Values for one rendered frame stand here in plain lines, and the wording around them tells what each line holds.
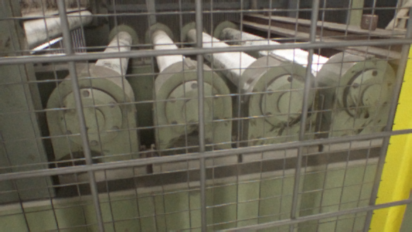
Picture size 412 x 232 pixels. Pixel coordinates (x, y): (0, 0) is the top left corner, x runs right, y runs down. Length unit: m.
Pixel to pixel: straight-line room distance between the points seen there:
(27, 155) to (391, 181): 1.00
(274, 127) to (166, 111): 0.41
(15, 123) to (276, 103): 0.82
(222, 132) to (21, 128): 0.63
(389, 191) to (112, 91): 0.82
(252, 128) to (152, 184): 0.41
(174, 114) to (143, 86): 2.08
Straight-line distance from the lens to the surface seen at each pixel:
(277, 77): 1.07
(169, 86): 1.00
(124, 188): 1.07
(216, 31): 3.09
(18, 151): 1.05
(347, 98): 1.23
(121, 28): 3.00
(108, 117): 1.00
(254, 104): 1.08
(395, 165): 0.84
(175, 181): 1.06
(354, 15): 4.99
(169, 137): 1.06
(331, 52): 1.90
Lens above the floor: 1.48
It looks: 21 degrees down
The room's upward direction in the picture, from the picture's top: 1 degrees counter-clockwise
